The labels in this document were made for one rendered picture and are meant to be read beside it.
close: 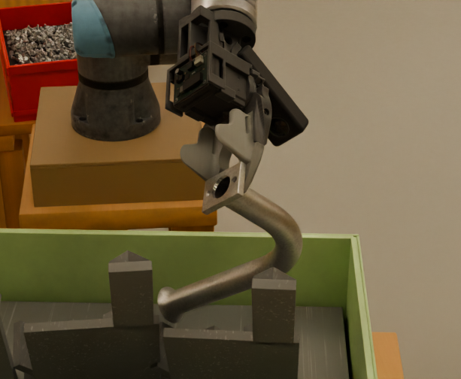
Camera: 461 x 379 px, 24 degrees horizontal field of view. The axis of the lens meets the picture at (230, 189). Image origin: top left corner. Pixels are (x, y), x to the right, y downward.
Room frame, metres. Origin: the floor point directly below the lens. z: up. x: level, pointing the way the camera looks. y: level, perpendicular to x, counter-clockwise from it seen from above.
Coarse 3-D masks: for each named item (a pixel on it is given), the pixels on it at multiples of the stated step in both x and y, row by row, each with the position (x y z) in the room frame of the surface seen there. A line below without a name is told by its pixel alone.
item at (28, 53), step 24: (0, 24) 2.11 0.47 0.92; (24, 24) 2.21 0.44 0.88; (48, 24) 2.22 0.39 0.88; (24, 48) 2.07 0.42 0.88; (48, 48) 2.09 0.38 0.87; (72, 48) 2.07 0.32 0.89; (24, 72) 1.90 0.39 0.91; (48, 72) 1.92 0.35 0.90; (72, 72) 1.93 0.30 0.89; (24, 96) 1.91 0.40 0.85; (24, 120) 1.91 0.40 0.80
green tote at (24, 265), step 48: (0, 240) 1.26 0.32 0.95; (48, 240) 1.26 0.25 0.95; (96, 240) 1.26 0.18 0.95; (144, 240) 1.26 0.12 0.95; (192, 240) 1.26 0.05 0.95; (240, 240) 1.25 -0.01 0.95; (336, 240) 1.25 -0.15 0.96; (0, 288) 1.26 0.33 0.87; (48, 288) 1.26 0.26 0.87; (96, 288) 1.26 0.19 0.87; (336, 288) 1.25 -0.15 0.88
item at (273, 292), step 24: (264, 288) 0.89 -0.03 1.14; (288, 288) 0.89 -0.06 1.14; (264, 312) 0.91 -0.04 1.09; (288, 312) 0.91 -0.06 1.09; (168, 336) 0.95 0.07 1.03; (192, 336) 0.95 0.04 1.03; (216, 336) 0.95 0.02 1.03; (240, 336) 0.95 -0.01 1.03; (264, 336) 0.93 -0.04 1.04; (288, 336) 0.93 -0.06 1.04; (168, 360) 0.97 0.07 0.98; (192, 360) 0.97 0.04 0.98; (216, 360) 0.97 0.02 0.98; (240, 360) 0.96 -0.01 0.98; (264, 360) 0.96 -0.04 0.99; (288, 360) 0.96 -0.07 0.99
